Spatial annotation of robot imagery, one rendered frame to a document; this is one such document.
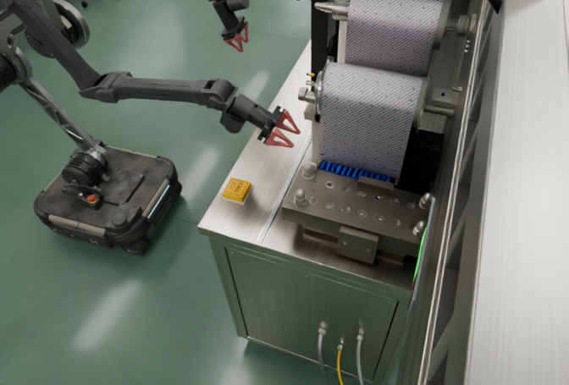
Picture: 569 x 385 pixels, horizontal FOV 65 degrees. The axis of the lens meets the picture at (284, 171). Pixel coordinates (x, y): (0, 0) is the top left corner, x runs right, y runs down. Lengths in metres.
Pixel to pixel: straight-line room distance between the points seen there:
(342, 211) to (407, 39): 0.49
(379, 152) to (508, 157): 0.76
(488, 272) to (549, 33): 0.39
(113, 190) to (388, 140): 1.61
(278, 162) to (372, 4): 0.57
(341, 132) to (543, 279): 0.87
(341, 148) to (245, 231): 0.37
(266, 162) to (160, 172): 1.07
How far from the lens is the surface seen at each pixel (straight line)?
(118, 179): 2.49
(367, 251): 1.21
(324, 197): 1.22
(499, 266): 0.41
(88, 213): 2.43
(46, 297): 2.55
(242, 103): 1.26
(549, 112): 0.57
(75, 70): 1.52
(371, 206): 1.21
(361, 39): 1.32
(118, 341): 2.29
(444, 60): 2.00
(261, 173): 1.46
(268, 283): 1.49
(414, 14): 1.28
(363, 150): 1.24
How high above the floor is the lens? 1.98
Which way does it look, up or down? 48 degrees down
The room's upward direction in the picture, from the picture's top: 3 degrees counter-clockwise
